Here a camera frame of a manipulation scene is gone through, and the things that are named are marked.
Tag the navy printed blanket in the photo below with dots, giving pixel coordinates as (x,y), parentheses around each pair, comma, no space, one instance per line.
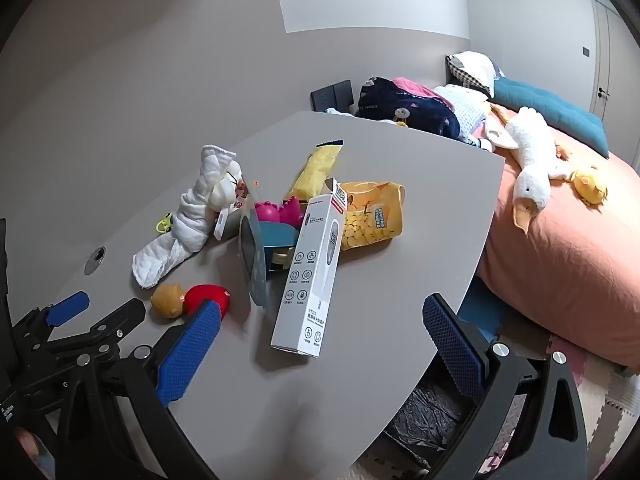
(390,97)

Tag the white goose plush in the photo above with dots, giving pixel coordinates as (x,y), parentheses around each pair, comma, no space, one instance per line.
(530,160)

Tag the teal plastic toy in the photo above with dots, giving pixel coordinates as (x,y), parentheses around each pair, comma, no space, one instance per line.
(277,234)

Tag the bed with orange sheet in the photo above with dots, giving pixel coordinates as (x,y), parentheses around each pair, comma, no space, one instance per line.
(550,260)

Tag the white printed cloth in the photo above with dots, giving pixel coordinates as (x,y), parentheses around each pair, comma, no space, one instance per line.
(480,144)

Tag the yellow corn snack bag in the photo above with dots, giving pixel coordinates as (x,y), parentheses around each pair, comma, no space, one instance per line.
(370,220)

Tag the potato toy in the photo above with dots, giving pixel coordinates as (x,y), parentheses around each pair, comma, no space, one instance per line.
(167,300)

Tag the teal long pillow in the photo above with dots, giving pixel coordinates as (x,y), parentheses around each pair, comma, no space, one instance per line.
(550,105)

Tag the small white cloth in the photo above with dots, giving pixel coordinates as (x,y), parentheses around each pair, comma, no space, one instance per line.
(340,111)

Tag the white door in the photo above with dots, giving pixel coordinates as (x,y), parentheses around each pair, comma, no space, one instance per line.
(610,60)

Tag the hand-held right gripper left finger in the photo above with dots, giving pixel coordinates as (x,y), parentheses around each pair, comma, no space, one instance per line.
(192,347)

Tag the small red printed carton box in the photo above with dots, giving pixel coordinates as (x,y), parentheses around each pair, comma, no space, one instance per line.
(240,193)

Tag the yellow duck plush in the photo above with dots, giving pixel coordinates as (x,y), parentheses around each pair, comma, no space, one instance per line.
(590,185)

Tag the patchwork checked pillow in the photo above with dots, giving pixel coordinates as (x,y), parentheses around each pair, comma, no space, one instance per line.
(475,67)

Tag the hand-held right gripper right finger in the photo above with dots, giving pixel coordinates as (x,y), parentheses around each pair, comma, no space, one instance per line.
(450,347)

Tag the long yellow snack packet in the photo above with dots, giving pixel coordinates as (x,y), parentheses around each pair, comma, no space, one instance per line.
(315,170)

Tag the red tomato toy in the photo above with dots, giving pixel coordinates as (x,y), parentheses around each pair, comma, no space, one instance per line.
(210,295)

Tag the foam floor mats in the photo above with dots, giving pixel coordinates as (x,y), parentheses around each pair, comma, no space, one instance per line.
(615,410)

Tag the white plush duck toy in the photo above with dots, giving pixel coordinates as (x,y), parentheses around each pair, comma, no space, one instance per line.
(195,215)

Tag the pink plastic toy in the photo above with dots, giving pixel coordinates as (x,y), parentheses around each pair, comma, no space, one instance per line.
(290,212)

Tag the black wall socket panel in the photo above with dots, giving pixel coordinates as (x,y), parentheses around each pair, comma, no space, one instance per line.
(330,95)

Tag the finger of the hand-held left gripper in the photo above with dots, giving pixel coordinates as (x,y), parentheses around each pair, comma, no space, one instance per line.
(67,307)
(125,317)

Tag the pink blanket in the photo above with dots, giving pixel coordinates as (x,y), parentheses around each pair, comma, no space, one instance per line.
(410,85)

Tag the tall white carton box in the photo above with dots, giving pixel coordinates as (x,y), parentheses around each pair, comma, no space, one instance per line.
(305,300)

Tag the green frog toy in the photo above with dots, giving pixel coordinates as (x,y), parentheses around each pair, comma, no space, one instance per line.
(165,222)

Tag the bin with black bag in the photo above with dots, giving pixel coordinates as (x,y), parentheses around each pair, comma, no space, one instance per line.
(430,420)

